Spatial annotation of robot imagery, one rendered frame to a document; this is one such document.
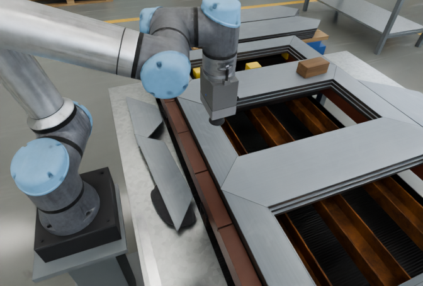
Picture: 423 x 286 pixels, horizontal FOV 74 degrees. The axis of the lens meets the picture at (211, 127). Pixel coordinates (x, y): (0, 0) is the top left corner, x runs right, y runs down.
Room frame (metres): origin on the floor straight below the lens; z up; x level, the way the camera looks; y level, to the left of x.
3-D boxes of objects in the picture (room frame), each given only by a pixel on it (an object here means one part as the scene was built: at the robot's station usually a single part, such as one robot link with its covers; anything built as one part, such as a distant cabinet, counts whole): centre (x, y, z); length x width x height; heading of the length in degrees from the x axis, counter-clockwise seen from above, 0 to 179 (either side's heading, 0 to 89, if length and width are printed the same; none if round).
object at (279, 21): (1.62, -0.22, 0.82); 0.80 x 0.40 x 0.06; 112
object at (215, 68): (0.56, -0.01, 1.16); 0.08 x 0.08 x 0.05
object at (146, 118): (0.91, 0.28, 0.70); 0.39 x 0.12 x 0.04; 22
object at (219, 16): (0.55, -0.01, 1.24); 0.09 x 0.08 x 0.11; 95
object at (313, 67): (1.06, -0.42, 0.87); 0.12 x 0.06 x 0.05; 117
